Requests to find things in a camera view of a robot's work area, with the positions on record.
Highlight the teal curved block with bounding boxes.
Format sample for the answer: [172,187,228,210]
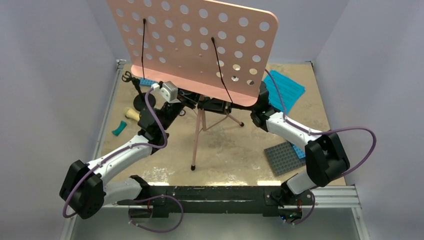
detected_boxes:
[111,120,128,137]

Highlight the beige toy microphone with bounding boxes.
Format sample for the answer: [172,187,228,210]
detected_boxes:
[123,107,140,122]

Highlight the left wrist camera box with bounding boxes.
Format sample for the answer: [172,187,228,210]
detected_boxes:
[151,81,181,104]

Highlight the aluminium frame rail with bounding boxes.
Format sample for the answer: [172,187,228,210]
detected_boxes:
[59,59,128,240]

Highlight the pink music stand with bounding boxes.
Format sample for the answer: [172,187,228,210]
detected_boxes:
[105,0,280,171]

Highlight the grey brick baseplate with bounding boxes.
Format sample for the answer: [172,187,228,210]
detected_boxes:
[264,141,306,177]

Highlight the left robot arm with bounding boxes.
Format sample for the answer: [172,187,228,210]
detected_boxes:
[59,89,200,219]

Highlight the blue sheet music page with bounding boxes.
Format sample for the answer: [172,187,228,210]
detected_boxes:
[263,70,306,114]

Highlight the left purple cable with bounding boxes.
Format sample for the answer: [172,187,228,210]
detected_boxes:
[62,86,169,219]

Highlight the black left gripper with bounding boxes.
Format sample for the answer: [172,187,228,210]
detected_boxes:
[159,78,207,131]

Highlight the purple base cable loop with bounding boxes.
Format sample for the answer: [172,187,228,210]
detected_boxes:
[128,194,184,234]

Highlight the light blue brick baseplate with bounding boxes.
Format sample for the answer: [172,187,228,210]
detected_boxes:
[139,78,158,87]

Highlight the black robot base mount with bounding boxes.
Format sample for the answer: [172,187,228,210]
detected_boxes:
[118,185,314,221]

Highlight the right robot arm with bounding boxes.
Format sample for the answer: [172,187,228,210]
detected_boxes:
[197,83,350,204]

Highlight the blue bricks on grey plate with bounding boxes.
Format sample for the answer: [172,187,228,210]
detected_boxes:
[291,144,306,159]

